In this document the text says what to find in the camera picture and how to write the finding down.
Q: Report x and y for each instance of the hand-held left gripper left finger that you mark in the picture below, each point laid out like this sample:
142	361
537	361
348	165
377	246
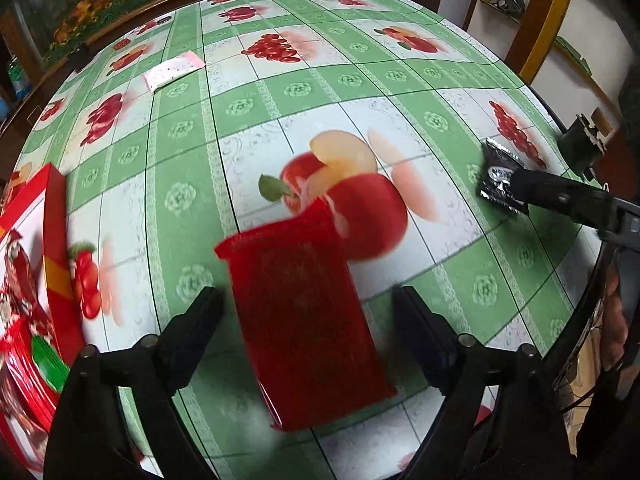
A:
207	310

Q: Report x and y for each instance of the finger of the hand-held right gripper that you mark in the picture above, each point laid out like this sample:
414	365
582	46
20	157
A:
550	192

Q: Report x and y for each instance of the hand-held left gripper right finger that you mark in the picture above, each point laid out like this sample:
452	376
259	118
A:
412	315

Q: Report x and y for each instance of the black snack packet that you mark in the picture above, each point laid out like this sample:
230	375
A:
497	170

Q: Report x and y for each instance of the red gift box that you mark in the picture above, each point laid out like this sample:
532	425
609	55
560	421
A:
55	220

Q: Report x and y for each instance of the black clamp with tan block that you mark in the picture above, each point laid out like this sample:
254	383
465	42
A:
580	145

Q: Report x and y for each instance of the green flat item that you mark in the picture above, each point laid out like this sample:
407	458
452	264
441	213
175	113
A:
572	52

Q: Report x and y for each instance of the green fruit print tablecloth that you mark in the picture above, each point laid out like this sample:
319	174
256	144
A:
350	110

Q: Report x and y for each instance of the pink white packet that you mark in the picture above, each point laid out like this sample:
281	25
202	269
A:
172	70

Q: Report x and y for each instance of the wooden shelf unit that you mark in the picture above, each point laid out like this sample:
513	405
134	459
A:
20	120

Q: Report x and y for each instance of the blue bottle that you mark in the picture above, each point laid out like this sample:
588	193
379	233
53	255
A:
4	110

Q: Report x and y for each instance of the clear plastic bottle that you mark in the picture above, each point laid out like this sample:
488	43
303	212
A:
17	80

